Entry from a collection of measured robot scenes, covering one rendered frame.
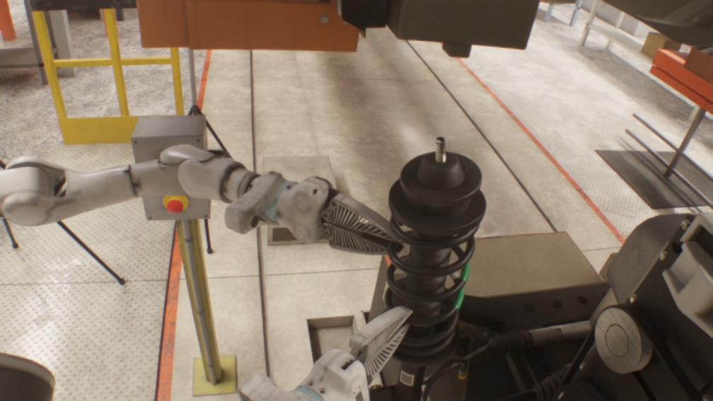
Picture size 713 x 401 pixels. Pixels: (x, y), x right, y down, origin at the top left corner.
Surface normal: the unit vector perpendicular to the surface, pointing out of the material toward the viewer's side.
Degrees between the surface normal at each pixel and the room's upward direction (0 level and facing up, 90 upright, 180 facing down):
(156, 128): 0
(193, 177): 77
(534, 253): 0
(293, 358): 0
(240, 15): 90
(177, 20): 90
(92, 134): 90
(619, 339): 90
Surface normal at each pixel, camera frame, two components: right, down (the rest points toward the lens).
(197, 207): 0.20, 0.62
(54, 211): 0.56, 0.75
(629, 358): -0.97, 0.04
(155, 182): 0.33, 0.38
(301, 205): -0.43, 0.40
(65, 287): 0.11, -0.78
